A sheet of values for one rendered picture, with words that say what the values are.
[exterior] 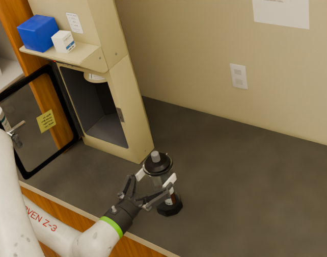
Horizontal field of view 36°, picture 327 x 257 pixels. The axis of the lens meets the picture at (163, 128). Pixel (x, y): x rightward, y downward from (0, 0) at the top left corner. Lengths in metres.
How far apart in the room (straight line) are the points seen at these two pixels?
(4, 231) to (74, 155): 0.94
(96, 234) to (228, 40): 0.91
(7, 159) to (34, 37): 0.52
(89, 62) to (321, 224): 0.95
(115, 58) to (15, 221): 0.73
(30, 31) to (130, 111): 0.48
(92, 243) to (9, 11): 0.91
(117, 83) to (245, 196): 0.63
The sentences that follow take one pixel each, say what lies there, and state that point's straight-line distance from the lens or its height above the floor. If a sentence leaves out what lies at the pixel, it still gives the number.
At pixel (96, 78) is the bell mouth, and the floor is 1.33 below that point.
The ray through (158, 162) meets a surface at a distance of 1.73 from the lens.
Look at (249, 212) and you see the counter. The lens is 1.83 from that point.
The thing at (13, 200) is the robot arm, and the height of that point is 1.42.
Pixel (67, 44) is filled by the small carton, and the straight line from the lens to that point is 1.80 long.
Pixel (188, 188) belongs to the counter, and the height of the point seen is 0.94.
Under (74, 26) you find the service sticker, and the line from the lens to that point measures 1.83.
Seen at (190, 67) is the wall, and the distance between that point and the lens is 2.22.
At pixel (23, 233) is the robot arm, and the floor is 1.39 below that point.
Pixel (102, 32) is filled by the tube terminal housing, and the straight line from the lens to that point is 1.78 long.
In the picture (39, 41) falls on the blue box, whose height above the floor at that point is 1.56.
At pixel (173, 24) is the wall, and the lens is 2.14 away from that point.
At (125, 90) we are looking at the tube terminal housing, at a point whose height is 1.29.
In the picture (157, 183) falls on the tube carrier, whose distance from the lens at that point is 1.76.
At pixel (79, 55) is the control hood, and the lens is 1.77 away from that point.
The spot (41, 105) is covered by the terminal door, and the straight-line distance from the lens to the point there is 2.08.
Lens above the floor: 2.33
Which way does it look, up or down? 38 degrees down
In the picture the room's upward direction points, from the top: 15 degrees counter-clockwise
